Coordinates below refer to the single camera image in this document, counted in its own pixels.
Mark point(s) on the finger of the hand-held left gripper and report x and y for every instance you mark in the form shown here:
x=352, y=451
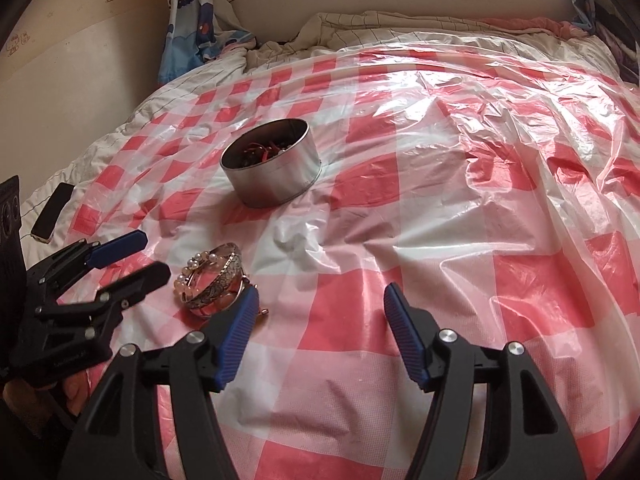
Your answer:
x=120, y=247
x=145, y=280

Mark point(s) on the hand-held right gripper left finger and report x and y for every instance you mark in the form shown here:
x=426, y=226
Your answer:
x=240, y=332

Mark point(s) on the red checkered plastic sheet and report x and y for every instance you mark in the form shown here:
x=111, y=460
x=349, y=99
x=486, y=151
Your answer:
x=400, y=185

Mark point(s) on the blue cartoon curtain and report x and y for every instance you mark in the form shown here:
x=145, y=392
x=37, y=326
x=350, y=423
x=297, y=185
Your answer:
x=185, y=55

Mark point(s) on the pink cloth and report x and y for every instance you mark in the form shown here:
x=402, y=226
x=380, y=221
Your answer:
x=530, y=24

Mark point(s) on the dark cloth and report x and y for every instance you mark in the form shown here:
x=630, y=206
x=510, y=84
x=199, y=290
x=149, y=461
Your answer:
x=625, y=50

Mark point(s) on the round metal tin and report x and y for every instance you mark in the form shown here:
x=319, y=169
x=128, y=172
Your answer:
x=270, y=182

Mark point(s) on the black phone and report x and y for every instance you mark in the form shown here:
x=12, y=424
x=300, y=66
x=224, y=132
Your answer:
x=51, y=212

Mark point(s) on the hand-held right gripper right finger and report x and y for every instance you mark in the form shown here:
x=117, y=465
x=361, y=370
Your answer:
x=405, y=332

